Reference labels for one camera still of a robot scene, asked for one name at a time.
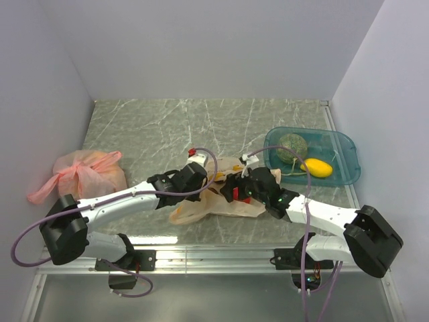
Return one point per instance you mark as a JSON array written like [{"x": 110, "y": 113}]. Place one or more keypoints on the orange plastic bag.
[{"x": 211, "y": 200}]

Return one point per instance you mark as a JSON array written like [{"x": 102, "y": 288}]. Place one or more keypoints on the green netted melon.
[{"x": 295, "y": 143}]

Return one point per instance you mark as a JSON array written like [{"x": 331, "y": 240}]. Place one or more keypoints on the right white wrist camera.
[{"x": 249, "y": 162}]

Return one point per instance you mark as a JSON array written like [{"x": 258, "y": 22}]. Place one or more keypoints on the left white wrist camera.
[{"x": 197, "y": 157}]

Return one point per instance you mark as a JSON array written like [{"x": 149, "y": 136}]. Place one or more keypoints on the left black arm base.
[{"x": 140, "y": 260}]

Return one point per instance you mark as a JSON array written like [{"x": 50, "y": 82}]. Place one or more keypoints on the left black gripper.
[{"x": 200, "y": 171}]

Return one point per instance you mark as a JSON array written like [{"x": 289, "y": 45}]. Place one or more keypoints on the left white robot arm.
[{"x": 71, "y": 229}]

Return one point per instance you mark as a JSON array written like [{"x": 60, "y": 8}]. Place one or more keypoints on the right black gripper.
[{"x": 232, "y": 187}]

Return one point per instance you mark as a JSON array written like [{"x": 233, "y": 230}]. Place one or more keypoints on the pink plastic bag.
[{"x": 84, "y": 174}]

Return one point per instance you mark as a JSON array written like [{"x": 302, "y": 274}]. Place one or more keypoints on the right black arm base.
[{"x": 290, "y": 259}]

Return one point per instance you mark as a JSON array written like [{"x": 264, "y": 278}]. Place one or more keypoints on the teal plastic tray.
[{"x": 332, "y": 147}]

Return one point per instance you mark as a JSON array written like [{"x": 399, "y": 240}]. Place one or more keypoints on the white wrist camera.
[
  {"x": 197, "y": 157},
  {"x": 249, "y": 162}
]

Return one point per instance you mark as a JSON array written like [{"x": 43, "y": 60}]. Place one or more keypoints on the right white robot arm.
[{"x": 359, "y": 236}]

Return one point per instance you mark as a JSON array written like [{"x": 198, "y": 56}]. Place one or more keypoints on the yellow mango fruit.
[{"x": 317, "y": 168}]

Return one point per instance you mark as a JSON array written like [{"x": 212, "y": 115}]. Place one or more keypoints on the red apple fruit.
[{"x": 240, "y": 195}]

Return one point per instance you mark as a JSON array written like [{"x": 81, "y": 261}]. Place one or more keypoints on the aluminium mounting rail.
[{"x": 188, "y": 259}]

